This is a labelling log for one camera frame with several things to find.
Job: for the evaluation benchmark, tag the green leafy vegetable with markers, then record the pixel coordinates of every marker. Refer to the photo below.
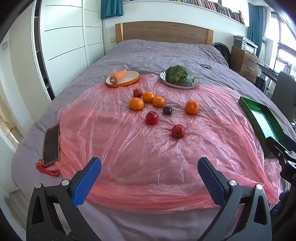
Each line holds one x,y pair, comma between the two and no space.
178,75

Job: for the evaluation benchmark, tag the window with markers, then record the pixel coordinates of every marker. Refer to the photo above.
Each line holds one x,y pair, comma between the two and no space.
285,34

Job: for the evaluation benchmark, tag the dark blue bag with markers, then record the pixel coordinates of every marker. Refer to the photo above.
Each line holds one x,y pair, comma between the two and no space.
260,83

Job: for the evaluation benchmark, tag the black backpack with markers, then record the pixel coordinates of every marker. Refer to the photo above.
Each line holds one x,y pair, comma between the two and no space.
223,54

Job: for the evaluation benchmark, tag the small dark toy car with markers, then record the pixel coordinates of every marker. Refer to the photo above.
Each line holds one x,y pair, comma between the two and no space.
205,66

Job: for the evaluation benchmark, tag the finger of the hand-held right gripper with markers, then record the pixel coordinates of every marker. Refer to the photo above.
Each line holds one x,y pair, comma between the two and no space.
290,142
276,147

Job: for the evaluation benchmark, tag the grey printer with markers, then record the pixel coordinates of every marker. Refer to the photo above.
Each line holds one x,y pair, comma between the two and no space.
245,44

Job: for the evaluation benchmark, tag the desk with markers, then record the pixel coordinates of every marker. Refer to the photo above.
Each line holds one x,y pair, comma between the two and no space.
268,69

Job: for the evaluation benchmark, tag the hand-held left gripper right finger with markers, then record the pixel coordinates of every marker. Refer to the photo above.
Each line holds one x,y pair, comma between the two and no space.
211,183

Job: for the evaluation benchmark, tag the white wardrobe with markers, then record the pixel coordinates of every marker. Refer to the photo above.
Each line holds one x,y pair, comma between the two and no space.
64,46

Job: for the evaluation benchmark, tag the white plate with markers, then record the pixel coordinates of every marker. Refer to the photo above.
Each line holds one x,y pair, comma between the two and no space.
176,86

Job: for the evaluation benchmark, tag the pink plastic sheet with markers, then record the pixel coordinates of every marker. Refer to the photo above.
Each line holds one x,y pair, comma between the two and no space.
138,162

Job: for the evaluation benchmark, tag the wooden dresser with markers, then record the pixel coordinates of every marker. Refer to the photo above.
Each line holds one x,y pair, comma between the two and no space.
245,63

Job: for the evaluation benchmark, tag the orange rimmed plate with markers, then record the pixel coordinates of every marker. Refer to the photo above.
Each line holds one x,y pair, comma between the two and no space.
130,77

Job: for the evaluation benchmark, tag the row of books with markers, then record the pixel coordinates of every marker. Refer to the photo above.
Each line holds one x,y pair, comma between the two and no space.
219,7

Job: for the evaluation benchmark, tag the orange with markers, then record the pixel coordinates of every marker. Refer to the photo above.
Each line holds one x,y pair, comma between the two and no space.
148,96
158,101
136,103
192,107

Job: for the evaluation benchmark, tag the smartphone in red case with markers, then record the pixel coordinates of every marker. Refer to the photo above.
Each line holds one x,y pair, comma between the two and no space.
50,146

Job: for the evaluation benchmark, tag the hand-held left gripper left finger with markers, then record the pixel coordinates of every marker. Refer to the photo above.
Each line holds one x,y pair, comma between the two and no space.
86,183

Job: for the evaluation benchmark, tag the green tray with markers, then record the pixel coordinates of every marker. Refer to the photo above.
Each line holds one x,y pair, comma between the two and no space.
261,115

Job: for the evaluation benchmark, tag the dark plum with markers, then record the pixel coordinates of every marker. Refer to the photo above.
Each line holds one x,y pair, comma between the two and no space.
167,109

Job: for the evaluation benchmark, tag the grey chair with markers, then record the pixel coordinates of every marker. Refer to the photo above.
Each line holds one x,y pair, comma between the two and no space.
285,90

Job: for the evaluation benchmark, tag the teal curtain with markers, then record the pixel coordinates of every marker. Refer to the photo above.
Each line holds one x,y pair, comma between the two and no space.
255,25
112,8

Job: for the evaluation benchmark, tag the wooden headboard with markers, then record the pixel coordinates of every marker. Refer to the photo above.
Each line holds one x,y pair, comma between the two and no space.
161,32

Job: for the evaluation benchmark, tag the red apple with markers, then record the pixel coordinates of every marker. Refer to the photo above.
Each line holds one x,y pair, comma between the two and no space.
152,117
137,92
178,131

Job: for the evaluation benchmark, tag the carrot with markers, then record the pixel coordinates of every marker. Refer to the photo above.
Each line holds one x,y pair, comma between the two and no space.
119,75

